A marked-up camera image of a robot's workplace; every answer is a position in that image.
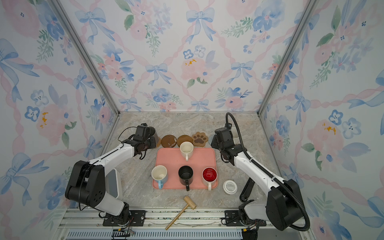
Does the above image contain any paw shaped wooden coaster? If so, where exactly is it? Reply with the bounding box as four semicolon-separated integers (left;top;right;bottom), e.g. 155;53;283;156
192;132;209;147

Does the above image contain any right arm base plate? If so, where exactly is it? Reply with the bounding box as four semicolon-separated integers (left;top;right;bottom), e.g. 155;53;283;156
221;210;267;228

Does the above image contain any black mug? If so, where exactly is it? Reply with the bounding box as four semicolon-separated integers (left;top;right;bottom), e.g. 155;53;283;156
178;166;194;191

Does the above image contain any grey blue woven coaster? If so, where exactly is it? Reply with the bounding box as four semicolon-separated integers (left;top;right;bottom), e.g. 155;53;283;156
208;135;215;146

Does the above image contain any blue handled cream mug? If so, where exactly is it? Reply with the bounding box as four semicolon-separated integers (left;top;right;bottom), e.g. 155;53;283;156
151;165;169;190

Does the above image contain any wooden mallet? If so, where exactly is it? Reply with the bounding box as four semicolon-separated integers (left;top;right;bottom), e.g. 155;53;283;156
164;195;197;231

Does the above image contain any pink tray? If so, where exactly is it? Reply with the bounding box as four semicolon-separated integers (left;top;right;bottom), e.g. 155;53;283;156
152;148;219;191

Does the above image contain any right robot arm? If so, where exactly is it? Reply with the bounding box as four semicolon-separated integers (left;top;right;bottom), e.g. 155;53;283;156
211;128;310;232

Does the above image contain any red interior white mug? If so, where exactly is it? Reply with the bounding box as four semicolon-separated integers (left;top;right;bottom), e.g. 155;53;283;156
202;167;218;191

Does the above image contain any dark brown glossy coaster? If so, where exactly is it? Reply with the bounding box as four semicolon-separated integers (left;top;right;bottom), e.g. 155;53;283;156
161;135;177;148

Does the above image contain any brown cork round coaster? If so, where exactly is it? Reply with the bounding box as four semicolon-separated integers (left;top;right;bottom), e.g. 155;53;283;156
177;135;193;147

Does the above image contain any grey mug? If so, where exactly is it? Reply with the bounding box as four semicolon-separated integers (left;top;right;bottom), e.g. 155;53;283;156
149;127;161;149

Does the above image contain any right arm black hose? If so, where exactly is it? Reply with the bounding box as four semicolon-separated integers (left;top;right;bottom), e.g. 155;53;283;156
225;112;311;232

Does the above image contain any black stapler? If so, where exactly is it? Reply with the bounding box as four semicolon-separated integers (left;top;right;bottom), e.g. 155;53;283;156
240;178;255;203

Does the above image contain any woven rattan coaster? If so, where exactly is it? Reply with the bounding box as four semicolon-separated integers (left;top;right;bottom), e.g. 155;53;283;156
156;137;162;148

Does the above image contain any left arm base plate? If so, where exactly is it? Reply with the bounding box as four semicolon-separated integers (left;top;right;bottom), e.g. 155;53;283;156
103;210;147;227

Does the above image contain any white round lidded jar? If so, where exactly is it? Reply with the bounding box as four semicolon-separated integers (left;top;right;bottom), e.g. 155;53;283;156
223;180;238;195

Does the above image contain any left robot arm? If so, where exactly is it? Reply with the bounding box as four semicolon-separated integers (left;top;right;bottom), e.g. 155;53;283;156
65;124;159;218

